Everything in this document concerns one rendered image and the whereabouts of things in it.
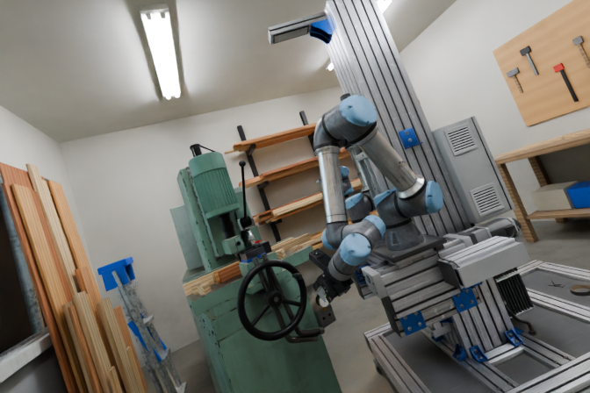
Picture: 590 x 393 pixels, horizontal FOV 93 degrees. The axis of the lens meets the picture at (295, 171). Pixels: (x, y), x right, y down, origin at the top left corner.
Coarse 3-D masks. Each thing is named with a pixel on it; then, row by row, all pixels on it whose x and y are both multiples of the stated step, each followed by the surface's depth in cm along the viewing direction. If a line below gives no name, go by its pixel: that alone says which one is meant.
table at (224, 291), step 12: (288, 252) 145; (300, 252) 137; (240, 276) 126; (276, 276) 119; (216, 288) 120; (228, 288) 118; (252, 288) 114; (192, 300) 112; (204, 300) 113; (216, 300) 115
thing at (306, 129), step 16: (304, 112) 428; (240, 128) 391; (304, 128) 372; (240, 144) 343; (256, 144) 363; (272, 144) 395; (256, 176) 353; (272, 176) 350; (320, 192) 365; (288, 208) 347; (304, 208) 349; (272, 224) 369; (320, 240) 357
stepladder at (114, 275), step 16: (112, 272) 169; (128, 272) 185; (112, 288) 168; (128, 288) 172; (128, 304) 168; (128, 320) 167; (144, 320) 177; (144, 336) 167; (144, 352) 166; (160, 368) 165; (160, 384) 167; (176, 384) 180
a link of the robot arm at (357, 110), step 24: (360, 96) 92; (336, 120) 92; (360, 120) 88; (360, 144) 95; (384, 144) 95; (384, 168) 98; (408, 168) 99; (408, 192) 100; (432, 192) 98; (408, 216) 107
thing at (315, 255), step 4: (316, 248) 97; (312, 252) 96; (316, 252) 95; (320, 252) 95; (312, 256) 94; (316, 256) 93; (320, 256) 93; (324, 256) 93; (328, 256) 93; (312, 260) 94; (316, 260) 92; (320, 260) 92; (324, 260) 91; (328, 260) 91; (316, 264) 93; (320, 264) 90; (324, 264) 90; (320, 268) 91; (324, 268) 89
